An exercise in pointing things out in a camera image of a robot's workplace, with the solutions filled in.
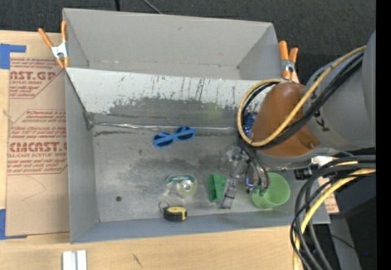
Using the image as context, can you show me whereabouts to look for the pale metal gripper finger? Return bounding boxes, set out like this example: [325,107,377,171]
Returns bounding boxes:
[216,170,240,210]
[219,145,249,172]

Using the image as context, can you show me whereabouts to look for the green plastic piece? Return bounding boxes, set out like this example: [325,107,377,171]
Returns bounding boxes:
[206,172,228,202]

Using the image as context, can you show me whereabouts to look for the green cup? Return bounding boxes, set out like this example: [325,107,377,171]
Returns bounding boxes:
[251,172,291,210]

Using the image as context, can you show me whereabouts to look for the blue patterned thing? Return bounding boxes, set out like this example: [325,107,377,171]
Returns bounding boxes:
[243,112,259,139]

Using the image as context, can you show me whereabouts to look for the yellow and black tape measure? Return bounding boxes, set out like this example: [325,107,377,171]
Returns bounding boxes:
[158,200,188,222]

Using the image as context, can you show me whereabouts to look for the blue sunglasses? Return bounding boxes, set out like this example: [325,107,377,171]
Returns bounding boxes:
[152,125,197,149]

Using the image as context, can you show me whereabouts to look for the grey metal bin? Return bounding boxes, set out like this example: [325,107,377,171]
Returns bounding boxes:
[62,8,331,244]

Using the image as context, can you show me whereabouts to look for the brown cardboard board, red print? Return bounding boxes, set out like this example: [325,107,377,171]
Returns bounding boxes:
[0,29,339,241]

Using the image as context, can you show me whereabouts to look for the black cylinder on white bracket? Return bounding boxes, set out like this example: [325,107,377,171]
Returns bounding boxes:
[294,155,337,180]

